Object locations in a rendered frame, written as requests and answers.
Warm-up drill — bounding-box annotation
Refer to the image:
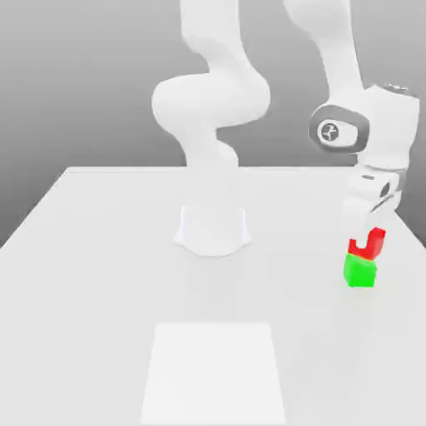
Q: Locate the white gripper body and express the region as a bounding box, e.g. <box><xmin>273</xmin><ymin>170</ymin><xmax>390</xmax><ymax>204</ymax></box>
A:
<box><xmin>340</xmin><ymin>194</ymin><xmax>400</xmax><ymax>232</ymax></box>

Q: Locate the small green cube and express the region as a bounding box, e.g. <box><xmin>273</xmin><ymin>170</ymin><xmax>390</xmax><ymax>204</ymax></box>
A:
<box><xmin>343</xmin><ymin>253</ymin><xmax>378</xmax><ymax>288</ymax></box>

